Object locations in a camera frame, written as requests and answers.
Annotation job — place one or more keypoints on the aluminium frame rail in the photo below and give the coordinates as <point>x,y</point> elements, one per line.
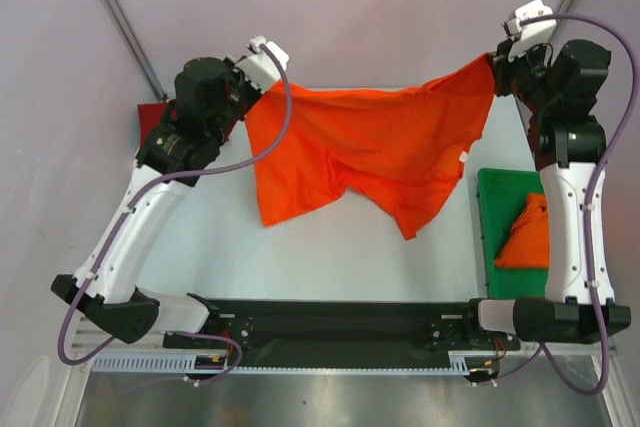
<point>86,337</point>

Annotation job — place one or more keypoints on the left corner frame post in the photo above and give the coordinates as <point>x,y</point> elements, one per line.
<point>119,17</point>

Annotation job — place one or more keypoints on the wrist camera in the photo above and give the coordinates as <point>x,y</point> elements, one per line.
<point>528,26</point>
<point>260,66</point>

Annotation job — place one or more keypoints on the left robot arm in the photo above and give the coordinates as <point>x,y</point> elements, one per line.
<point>211,96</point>

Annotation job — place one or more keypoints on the grey cable duct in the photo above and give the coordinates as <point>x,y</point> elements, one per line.
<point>159,363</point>

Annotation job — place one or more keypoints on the folded red t-shirt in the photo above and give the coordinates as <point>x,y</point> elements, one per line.
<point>149,116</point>

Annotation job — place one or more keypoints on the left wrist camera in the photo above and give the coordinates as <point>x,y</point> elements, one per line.
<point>260,66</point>

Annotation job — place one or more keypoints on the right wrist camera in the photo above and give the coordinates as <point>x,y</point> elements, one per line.
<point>528,26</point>

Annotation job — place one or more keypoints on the orange t-shirt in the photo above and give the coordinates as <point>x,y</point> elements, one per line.
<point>403,150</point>
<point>528,245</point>

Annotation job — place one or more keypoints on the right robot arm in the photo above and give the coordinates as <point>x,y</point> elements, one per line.
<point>568,144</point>

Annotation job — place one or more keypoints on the orange t-shirt in bin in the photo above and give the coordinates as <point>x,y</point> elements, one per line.
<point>528,245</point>

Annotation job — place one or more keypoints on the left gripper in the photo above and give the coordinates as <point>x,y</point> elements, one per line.
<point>235,73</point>

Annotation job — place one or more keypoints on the green plastic bin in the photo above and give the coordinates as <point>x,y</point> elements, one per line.
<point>510,227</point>

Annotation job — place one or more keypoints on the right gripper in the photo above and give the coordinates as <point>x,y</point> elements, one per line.
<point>503,73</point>

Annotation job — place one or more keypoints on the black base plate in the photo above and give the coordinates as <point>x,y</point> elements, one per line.
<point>344,335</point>

